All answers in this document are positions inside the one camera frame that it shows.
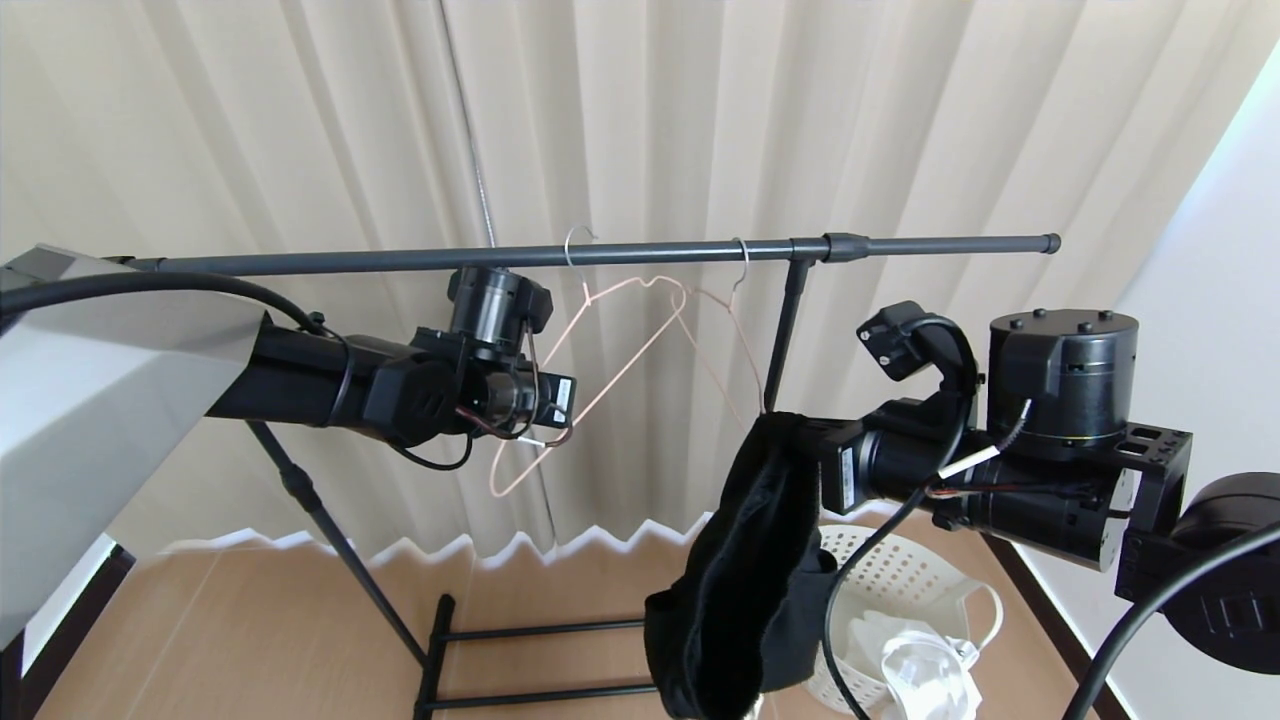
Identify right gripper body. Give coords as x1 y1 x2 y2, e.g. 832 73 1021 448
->
820 398 961 513

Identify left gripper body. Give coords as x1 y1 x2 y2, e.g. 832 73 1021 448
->
478 370 578 436

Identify pink clothes hanger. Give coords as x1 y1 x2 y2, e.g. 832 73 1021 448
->
688 238 769 429
488 225 691 499

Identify black shorts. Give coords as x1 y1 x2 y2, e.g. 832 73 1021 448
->
643 412 841 720

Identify white laundry basket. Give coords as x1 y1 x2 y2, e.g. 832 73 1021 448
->
800 525 1004 716

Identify black clothes rack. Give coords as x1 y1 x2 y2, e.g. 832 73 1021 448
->
105 233 1061 720

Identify heap of clothes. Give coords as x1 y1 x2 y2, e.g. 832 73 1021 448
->
850 610 986 720

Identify beige curtain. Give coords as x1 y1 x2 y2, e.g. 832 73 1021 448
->
0 0 1280 561

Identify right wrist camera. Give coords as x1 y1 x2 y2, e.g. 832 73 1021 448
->
857 300 986 411

